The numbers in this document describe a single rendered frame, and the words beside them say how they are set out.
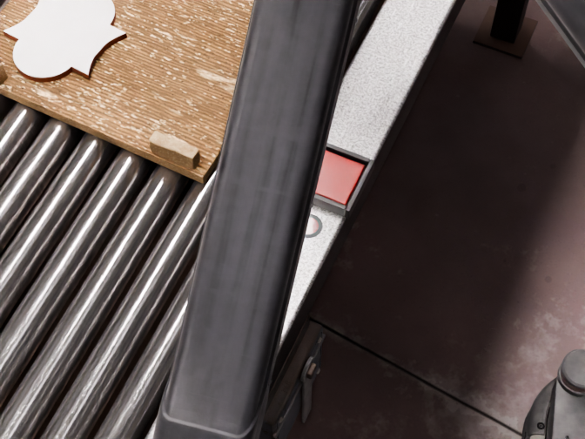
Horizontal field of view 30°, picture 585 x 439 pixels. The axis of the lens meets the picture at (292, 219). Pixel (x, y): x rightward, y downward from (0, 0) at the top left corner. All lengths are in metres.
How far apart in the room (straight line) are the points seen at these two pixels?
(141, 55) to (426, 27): 0.36
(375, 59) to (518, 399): 0.98
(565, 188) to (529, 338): 0.37
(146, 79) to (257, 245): 0.75
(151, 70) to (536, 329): 1.15
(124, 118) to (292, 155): 0.72
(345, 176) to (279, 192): 0.66
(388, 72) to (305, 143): 0.78
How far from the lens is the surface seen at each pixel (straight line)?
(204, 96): 1.31
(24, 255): 1.25
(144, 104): 1.31
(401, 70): 1.37
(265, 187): 0.60
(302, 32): 0.59
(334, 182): 1.25
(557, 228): 2.36
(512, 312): 2.24
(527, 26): 2.66
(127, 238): 1.23
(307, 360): 1.25
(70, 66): 1.35
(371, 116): 1.32
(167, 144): 1.24
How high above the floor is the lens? 1.98
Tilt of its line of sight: 59 degrees down
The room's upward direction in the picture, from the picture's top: straight up
